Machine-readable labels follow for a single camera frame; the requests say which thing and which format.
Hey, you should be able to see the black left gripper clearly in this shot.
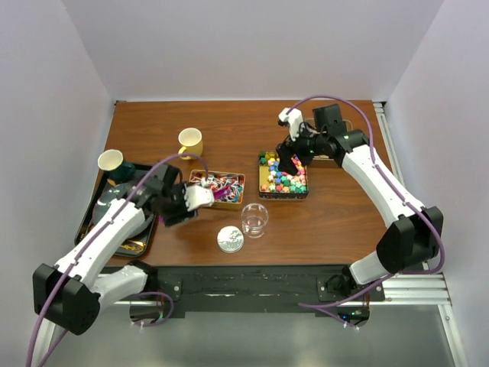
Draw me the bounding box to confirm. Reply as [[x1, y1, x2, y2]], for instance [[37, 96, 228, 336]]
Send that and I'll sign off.
[[160, 180, 198, 226]]

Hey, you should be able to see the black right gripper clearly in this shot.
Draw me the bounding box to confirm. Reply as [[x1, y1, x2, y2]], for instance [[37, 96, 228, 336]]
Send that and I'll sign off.
[[275, 120, 326, 177]]

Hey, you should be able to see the purple plastic scoop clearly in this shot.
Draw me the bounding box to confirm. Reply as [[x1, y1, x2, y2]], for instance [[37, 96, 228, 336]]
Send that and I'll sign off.
[[160, 189, 230, 226]]

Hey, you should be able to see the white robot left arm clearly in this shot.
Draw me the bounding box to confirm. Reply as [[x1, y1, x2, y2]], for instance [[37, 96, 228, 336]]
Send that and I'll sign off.
[[33, 165, 214, 335]]

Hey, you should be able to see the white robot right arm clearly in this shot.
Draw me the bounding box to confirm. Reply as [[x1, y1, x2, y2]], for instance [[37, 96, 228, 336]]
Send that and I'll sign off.
[[276, 129, 443, 300]]

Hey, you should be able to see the star candy tin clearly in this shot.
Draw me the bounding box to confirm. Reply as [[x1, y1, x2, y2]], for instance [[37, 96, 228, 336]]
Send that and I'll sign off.
[[257, 151, 309, 200]]

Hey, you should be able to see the black tray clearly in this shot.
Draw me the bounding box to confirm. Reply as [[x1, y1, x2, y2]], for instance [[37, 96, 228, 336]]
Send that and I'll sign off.
[[73, 163, 161, 258]]

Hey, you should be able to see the dark green cup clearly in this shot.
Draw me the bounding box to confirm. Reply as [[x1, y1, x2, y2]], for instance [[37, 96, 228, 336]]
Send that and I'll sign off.
[[108, 161, 136, 184]]

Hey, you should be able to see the gold lollipop tin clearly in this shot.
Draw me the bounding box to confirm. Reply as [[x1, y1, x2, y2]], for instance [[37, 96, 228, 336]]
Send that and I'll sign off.
[[189, 170, 245, 211]]

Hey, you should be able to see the grey blue plate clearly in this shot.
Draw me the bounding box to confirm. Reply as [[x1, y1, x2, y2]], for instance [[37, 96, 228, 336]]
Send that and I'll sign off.
[[92, 183, 154, 237]]

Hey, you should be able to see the yellow mug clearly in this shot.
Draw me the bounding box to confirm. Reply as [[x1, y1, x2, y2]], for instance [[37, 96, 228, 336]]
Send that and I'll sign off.
[[178, 128, 203, 160]]

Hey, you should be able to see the silver jar lid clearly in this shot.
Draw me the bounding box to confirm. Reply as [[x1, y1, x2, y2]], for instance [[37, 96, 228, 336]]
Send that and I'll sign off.
[[217, 226, 244, 253]]

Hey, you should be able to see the clear glass jar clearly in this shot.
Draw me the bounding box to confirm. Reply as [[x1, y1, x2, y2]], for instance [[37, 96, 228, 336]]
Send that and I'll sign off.
[[241, 203, 269, 239]]

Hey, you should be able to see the white paper cup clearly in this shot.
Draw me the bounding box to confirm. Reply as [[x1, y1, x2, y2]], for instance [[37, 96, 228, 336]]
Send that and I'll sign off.
[[97, 149, 124, 176]]

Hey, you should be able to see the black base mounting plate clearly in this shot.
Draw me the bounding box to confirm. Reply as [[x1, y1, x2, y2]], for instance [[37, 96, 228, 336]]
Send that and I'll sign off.
[[150, 265, 385, 318]]

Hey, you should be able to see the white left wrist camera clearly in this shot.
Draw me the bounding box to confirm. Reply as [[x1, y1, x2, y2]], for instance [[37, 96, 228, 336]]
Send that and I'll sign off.
[[183, 185, 215, 212]]

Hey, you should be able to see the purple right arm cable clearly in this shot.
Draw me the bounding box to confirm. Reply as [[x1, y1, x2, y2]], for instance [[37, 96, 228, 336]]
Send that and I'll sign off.
[[288, 94, 448, 318]]

